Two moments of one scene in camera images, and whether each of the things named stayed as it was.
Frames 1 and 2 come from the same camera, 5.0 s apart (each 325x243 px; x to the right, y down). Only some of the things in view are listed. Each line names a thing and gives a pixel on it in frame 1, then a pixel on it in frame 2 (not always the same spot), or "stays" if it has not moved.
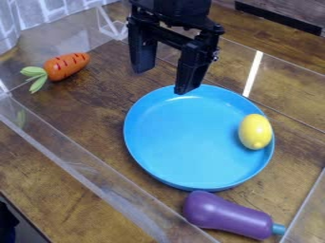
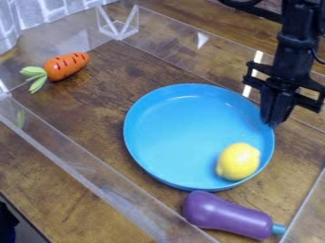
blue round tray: (182, 139) stays
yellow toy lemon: (255, 131) -> (238, 161)
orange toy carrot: (56, 68) stays
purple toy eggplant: (211, 211) stays
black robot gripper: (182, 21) -> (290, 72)
